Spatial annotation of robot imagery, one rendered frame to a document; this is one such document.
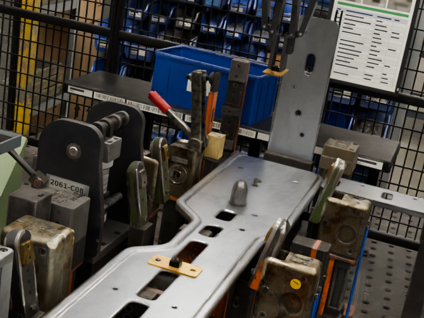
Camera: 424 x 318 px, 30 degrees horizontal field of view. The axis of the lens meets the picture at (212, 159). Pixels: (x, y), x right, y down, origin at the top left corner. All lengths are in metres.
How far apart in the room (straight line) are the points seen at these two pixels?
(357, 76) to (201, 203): 0.76
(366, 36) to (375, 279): 0.63
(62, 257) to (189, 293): 0.20
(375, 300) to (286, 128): 0.47
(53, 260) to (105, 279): 0.11
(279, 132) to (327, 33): 0.27
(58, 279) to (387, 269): 1.21
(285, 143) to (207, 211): 0.48
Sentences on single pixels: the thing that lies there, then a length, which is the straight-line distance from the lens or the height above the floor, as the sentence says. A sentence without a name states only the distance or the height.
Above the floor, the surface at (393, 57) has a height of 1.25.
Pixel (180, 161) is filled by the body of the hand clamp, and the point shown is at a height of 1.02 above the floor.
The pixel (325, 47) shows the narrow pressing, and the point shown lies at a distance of 1.87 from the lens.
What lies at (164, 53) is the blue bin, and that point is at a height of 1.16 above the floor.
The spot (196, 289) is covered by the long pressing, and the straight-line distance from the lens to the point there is 1.22.
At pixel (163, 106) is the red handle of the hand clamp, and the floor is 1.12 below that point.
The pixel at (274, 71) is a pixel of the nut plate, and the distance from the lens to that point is 1.62.
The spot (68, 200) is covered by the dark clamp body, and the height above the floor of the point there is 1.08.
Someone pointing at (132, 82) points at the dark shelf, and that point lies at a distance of 2.28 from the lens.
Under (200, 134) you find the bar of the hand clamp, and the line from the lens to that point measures 1.68.
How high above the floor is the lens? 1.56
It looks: 18 degrees down
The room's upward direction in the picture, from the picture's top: 9 degrees clockwise
